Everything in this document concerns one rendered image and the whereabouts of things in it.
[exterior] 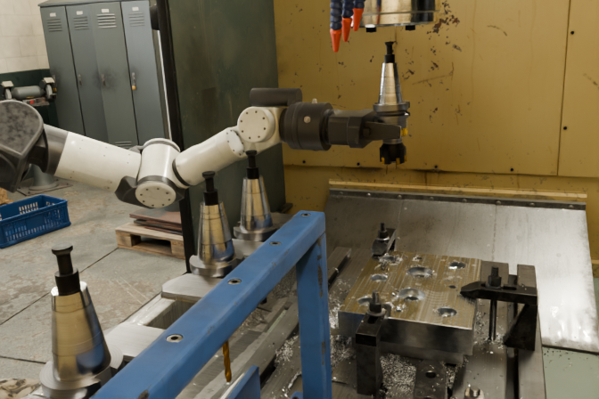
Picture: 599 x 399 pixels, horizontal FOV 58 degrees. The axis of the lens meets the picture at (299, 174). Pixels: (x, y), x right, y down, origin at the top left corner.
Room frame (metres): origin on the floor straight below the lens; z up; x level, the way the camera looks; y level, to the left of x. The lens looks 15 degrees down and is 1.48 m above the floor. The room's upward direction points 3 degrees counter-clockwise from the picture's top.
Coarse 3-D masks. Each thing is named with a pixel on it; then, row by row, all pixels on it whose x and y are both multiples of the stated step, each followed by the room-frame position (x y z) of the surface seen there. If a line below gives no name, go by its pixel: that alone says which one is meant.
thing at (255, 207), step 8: (248, 184) 0.68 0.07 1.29; (256, 184) 0.68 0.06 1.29; (264, 184) 0.69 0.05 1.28; (248, 192) 0.68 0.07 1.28; (256, 192) 0.68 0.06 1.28; (264, 192) 0.69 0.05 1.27; (248, 200) 0.68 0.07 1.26; (256, 200) 0.68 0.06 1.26; (264, 200) 0.68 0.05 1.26; (248, 208) 0.68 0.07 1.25; (256, 208) 0.67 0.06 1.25; (264, 208) 0.68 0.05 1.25; (248, 216) 0.67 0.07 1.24; (256, 216) 0.67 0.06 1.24; (264, 216) 0.68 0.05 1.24; (240, 224) 0.69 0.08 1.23; (248, 224) 0.67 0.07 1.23; (256, 224) 0.67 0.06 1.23; (264, 224) 0.67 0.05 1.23; (272, 224) 0.69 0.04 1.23
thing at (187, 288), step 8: (176, 280) 0.55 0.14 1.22; (184, 280) 0.55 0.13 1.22; (192, 280) 0.55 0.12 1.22; (200, 280) 0.55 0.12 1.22; (208, 280) 0.55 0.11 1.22; (216, 280) 0.55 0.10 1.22; (168, 288) 0.53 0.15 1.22; (176, 288) 0.53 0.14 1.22; (184, 288) 0.53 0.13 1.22; (192, 288) 0.53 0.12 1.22; (200, 288) 0.53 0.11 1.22; (208, 288) 0.53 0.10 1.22; (160, 296) 0.52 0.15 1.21; (168, 296) 0.52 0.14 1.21; (176, 296) 0.52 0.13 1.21; (184, 296) 0.52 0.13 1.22; (192, 296) 0.51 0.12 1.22; (200, 296) 0.51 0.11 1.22
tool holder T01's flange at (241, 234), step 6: (240, 222) 0.71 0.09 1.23; (276, 222) 0.70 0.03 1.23; (234, 228) 0.68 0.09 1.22; (240, 228) 0.68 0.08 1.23; (270, 228) 0.68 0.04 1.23; (276, 228) 0.68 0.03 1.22; (234, 234) 0.68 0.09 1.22; (240, 234) 0.67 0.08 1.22; (246, 234) 0.66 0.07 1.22; (252, 234) 0.66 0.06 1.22; (258, 234) 0.66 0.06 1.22; (264, 234) 0.66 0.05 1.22; (270, 234) 0.67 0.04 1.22; (252, 240) 0.66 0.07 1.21; (258, 240) 0.66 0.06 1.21; (264, 240) 0.67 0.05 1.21
